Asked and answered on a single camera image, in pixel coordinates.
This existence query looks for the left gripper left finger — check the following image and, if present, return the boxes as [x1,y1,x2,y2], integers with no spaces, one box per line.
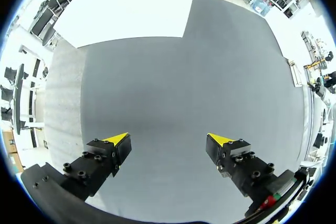
[62,131,132,198]

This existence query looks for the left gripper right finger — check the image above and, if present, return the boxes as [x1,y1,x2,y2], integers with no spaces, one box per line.
[205,133,277,198]

